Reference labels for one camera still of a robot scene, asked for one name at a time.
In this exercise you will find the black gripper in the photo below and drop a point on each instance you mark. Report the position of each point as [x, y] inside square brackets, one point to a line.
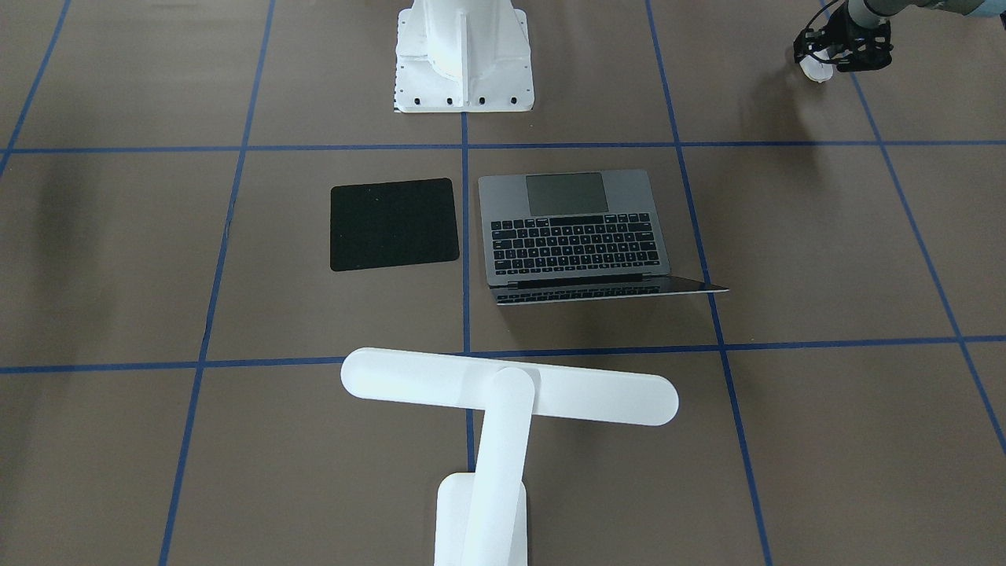
[849, 37]

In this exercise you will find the white computer mouse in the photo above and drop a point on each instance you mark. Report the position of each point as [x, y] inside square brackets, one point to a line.
[816, 66]

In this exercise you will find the grey laptop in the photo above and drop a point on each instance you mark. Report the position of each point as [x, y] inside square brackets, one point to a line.
[576, 236]

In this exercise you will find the black mouse pad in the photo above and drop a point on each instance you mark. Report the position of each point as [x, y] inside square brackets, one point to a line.
[393, 224]

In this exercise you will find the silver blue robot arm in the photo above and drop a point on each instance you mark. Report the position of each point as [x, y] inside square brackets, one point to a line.
[976, 9]

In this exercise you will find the white desk lamp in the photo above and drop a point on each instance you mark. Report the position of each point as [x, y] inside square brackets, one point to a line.
[482, 515]

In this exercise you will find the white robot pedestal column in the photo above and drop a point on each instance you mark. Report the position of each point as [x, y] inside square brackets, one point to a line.
[463, 56]

